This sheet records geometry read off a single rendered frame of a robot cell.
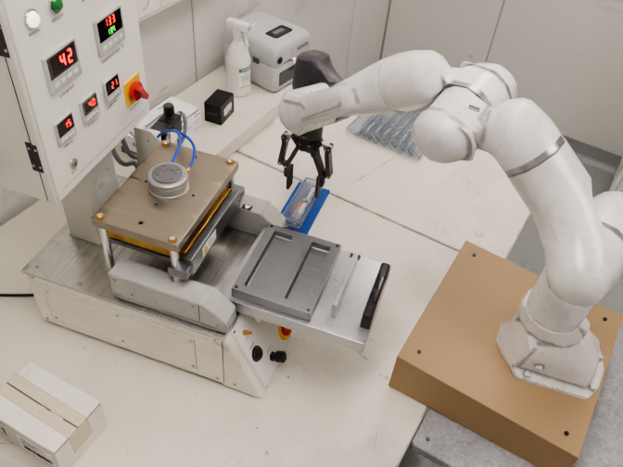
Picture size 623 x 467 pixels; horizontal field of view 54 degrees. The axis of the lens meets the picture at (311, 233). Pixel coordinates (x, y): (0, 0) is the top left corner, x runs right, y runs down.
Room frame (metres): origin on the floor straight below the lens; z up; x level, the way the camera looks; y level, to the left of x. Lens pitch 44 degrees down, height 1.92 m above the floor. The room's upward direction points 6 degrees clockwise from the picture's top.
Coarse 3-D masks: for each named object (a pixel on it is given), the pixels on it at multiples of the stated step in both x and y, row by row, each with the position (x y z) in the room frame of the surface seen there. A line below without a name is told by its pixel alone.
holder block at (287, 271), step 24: (264, 240) 0.91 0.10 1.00; (288, 240) 0.93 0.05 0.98; (312, 240) 0.92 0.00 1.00; (264, 264) 0.85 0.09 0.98; (288, 264) 0.85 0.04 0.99; (312, 264) 0.87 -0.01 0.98; (240, 288) 0.77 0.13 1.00; (264, 288) 0.79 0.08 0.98; (288, 288) 0.78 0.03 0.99; (312, 288) 0.79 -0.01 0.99; (288, 312) 0.74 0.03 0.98; (312, 312) 0.74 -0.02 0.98
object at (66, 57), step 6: (66, 48) 0.88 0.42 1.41; (60, 54) 0.87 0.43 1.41; (66, 54) 0.88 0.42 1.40; (72, 54) 0.90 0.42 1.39; (54, 60) 0.85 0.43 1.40; (60, 60) 0.87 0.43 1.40; (66, 60) 0.88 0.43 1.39; (72, 60) 0.89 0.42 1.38; (54, 66) 0.85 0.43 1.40; (60, 66) 0.86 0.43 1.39; (66, 66) 0.87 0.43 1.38; (54, 72) 0.85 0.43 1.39
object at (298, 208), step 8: (304, 184) 1.34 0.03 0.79; (312, 184) 1.35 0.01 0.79; (304, 192) 1.31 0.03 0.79; (312, 192) 1.32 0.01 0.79; (296, 200) 1.27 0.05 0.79; (304, 200) 1.28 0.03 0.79; (312, 200) 1.28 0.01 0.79; (288, 208) 1.24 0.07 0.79; (296, 208) 1.24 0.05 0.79; (304, 208) 1.24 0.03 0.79; (288, 216) 1.21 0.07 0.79; (296, 216) 1.21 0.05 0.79
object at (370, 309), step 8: (384, 264) 0.86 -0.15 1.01; (384, 272) 0.84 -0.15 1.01; (376, 280) 0.82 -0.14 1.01; (384, 280) 0.82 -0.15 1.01; (376, 288) 0.80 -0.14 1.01; (376, 296) 0.78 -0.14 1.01; (368, 304) 0.75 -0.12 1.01; (376, 304) 0.76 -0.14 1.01; (368, 312) 0.73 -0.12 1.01; (368, 320) 0.72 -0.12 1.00; (368, 328) 0.72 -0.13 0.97
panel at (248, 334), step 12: (240, 324) 0.75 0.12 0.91; (252, 324) 0.77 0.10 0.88; (264, 324) 0.80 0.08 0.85; (240, 336) 0.73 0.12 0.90; (252, 336) 0.75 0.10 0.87; (264, 336) 0.78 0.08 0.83; (276, 336) 0.81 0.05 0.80; (288, 336) 0.84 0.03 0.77; (240, 348) 0.71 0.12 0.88; (252, 348) 0.73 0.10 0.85; (264, 348) 0.76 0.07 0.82; (276, 348) 0.79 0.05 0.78; (252, 360) 0.72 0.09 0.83; (264, 360) 0.74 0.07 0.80; (264, 372) 0.72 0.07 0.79; (264, 384) 0.70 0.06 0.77
